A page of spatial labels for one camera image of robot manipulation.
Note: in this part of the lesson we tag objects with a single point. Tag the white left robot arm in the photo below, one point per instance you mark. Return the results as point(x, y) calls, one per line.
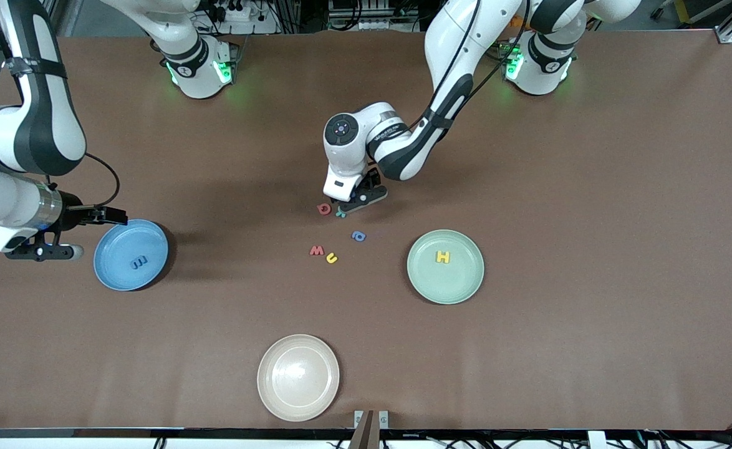
point(459, 37)

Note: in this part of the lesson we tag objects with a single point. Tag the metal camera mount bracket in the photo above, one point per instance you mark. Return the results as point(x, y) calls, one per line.
point(366, 430)

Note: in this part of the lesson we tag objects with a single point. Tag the yellow foam letter u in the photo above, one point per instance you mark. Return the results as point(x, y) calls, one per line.
point(332, 258)

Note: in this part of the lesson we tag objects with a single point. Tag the green plate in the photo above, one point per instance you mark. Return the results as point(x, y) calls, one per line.
point(459, 280)

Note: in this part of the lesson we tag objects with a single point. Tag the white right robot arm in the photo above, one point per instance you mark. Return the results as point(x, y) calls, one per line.
point(194, 68)

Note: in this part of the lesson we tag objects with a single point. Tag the beige plate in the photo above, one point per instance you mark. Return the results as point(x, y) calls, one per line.
point(298, 377)

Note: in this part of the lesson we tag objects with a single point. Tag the red foam letter Q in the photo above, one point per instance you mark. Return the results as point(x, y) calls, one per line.
point(324, 209)

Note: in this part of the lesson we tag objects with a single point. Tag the yellow foam letter H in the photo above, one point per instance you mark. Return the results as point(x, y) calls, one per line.
point(443, 257)

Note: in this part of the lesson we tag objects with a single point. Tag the brown table mat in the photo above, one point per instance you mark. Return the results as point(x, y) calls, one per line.
point(528, 374)

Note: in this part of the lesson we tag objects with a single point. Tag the blue foam letter a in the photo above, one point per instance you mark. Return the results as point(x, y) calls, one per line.
point(358, 236)

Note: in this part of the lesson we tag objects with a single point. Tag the blue plate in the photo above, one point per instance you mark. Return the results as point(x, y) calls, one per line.
point(123, 274)

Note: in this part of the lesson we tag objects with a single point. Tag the blue foam letter m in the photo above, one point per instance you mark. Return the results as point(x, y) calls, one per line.
point(139, 263)

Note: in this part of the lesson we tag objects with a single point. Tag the white power strip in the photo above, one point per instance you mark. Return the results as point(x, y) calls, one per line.
point(260, 25)

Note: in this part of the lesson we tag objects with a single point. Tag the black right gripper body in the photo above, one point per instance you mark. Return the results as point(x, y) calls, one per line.
point(74, 212)

